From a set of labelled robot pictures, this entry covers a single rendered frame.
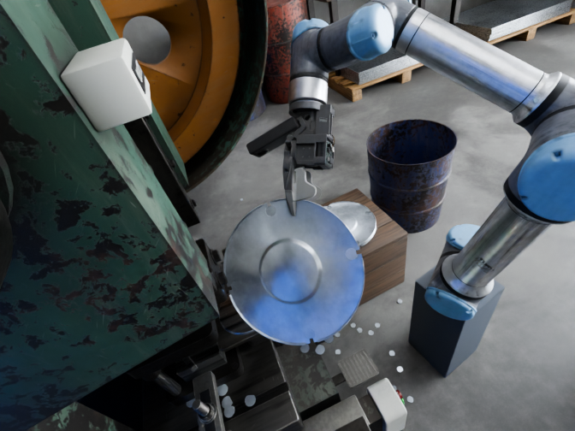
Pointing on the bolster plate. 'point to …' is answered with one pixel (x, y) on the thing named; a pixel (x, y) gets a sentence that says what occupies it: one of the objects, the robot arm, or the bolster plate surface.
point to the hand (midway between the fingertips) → (291, 209)
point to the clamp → (207, 403)
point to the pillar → (168, 384)
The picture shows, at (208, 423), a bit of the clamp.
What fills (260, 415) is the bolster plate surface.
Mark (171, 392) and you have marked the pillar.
